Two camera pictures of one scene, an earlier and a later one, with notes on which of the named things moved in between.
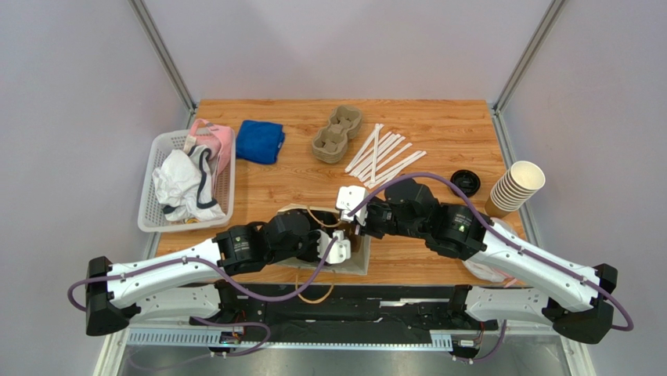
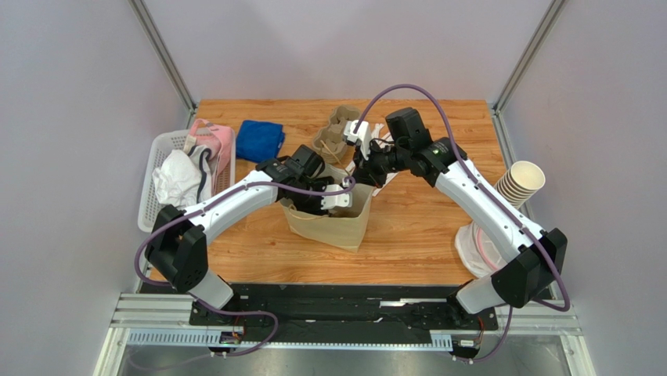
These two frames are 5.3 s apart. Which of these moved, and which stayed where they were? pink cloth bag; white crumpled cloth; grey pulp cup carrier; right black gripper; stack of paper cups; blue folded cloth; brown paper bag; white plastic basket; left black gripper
Moved: left black gripper; right black gripper; brown paper bag
Stayed: grey pulp cup carrier; stack of paper cups; white plastic basket; blue folded cloth; white crumpled cloth; pink cloth bag
